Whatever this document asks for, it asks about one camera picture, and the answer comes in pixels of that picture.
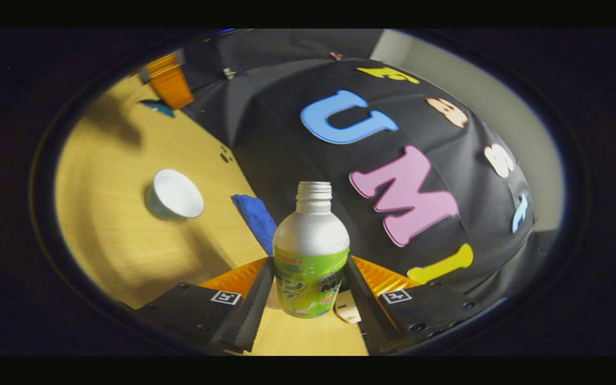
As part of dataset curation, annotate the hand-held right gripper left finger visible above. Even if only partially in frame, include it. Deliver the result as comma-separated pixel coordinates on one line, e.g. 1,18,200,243
136,257,275,353

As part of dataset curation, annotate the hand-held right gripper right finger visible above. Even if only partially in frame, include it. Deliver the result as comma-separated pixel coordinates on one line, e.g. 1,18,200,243
343,256,509,355

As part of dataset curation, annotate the silver green water bottle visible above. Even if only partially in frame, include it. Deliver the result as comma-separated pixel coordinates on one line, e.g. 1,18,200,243
272,181,351,319

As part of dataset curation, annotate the teal teacup white inside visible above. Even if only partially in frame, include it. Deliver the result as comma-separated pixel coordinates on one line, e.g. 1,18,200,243
145,168,205,220

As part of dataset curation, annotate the blue towel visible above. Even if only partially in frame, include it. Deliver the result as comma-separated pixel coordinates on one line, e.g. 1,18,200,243
231,194,278,257

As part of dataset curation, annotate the black backdrop cloth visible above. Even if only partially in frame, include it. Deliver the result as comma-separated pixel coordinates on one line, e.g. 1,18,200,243
180,29,560,305

